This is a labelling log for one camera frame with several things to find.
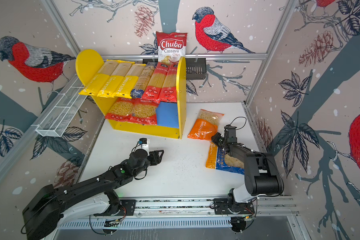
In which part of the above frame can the red spaghetti bag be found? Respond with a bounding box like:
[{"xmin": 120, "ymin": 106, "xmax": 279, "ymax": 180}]
[
  {"xmin": 141, "ymin": 63, "xmax": 170, "ymax": 104},
  {"xmin": 159, "ymin": 64, "xmax": 178, "ymax": 103}
]

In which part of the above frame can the Chuba cassava chips bag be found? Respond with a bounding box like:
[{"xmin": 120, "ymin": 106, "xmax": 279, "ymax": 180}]
[{"xmin": 156, "ymin": 32, "xmax": 188, "ymax": 65}]

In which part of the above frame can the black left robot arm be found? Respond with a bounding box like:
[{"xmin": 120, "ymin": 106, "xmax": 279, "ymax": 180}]
[{"xmin": 21, "ymin": 149, "xmax": 164, "ymax": 240}]

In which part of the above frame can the black wall basket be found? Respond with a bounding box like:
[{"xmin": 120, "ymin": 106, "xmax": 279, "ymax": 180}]
[{"xmin": 141, "ymin": 57, "xmax": 207, "ymax": 81}]

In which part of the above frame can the yellow Pastatime spaghetti bag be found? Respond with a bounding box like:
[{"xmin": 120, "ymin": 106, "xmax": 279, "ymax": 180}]
[
  {"xmin": 112, "ymin": 64, "xmax": 146, "ymax": 99},
  {"xmin": 79, "ymin": 60, "xmax": 120, "ymax": 96},
  {"xmin": 97, "ymin": 61, "xmax": 135, "ymax": 98}
]

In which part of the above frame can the red short pasta bag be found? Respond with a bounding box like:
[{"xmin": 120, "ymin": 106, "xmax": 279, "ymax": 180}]
[{"xmin": 130, "ymin": 99, "xmax": 159, "ymax": 125}]

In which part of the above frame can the white wire basket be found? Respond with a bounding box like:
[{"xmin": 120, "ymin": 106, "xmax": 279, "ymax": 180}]
[{"xmin": 36, "ymin": 76, "xmax": 87, "ymax": 137}]

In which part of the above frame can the blue orange pasta bag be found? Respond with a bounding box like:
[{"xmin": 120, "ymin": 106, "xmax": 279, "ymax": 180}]
[{"xmin": 206, "ymin": 143, "xmax": 245, "ymax": 175}]

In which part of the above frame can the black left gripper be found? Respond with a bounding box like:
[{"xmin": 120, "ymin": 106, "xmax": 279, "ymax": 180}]
[{"xmin": 133, "ymin": 149, "xmax": 165, "ymax": 178}]

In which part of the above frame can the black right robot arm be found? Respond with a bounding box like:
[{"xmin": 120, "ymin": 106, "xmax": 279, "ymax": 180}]
[{"xmin": 212, "ymin": 125, "xmax": 285, "ymax": 203}]

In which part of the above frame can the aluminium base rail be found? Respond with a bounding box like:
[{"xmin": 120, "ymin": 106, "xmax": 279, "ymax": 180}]
[{"xmin": 57, "ymin": 197, "xmax": 306, "ymax": 238}]

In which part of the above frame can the red macaroni bag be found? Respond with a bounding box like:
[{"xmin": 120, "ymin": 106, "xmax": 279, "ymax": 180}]
[{"xmin": 105, "ymin": 98, "xmax": 135, "ymax": 122}]

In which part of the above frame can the orange macaroni bag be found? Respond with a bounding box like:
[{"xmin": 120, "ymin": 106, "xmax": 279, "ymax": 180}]
[{"xmin": 188, "ymin": 109, "xmax": 224, "ymax": 141}]

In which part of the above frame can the blue spaghetti bag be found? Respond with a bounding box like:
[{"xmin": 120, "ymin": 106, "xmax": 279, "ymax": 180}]
[{"xmin": 131, "ymin": 62, "xmax": 157, "ymax": 99}]

